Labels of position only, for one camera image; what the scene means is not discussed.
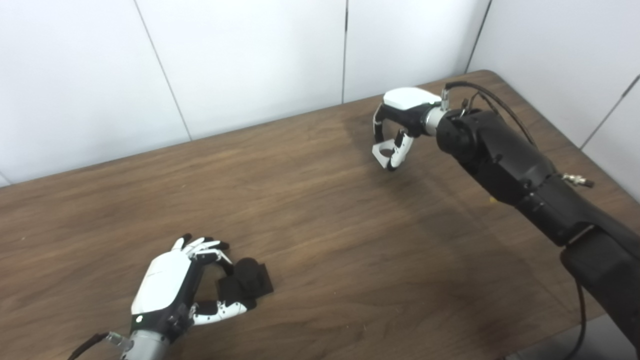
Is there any white square piece with hole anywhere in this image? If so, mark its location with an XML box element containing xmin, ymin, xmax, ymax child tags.
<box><xmin>371</xmin><ymin>140</ymin><xmax>401</xmax><ymax>170</ymax></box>

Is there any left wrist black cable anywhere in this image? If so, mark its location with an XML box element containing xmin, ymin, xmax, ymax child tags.
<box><xmin>67</xmin><ymin>331</ymin><xmax>131</xmax><ymax>360</ymax></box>

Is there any black peg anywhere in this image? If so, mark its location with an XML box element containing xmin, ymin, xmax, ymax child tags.
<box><xmin>216</xmin><ymin>257</ymin><xmax>275</xmax><ymax>311</ymax></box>

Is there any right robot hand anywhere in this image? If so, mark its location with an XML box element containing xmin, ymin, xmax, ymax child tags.
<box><xmin>371</xmin><ymin>87</ymin><xmax>443</xmax><ymax>172</ymax></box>

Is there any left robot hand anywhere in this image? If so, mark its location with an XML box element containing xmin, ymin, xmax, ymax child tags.
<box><xmin>130</xmin><ymin>233</ymin><xmax>251</xmax><ymax>342</ymax></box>

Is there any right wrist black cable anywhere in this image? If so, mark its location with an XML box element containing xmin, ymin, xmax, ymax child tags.
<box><xmin>440</xmin><ymin>81</ymin><xmax>596</xmax><ymax>189</ymax></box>

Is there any black hanging cable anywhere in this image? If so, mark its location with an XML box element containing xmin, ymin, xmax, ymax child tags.
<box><xmin>564</xmin><ymin>280</ymin><xmax>588</xmax><ymax>360</ymax></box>

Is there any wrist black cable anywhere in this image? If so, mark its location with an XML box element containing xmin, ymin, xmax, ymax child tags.
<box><xmin>67</xmin><ymin>331</ymin><xmax>131</xmax><ymax>360</ymax></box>
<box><xmin>440</xmin><ymin>81</ymin><xmax>596</xmax><ymax>189</ymax></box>

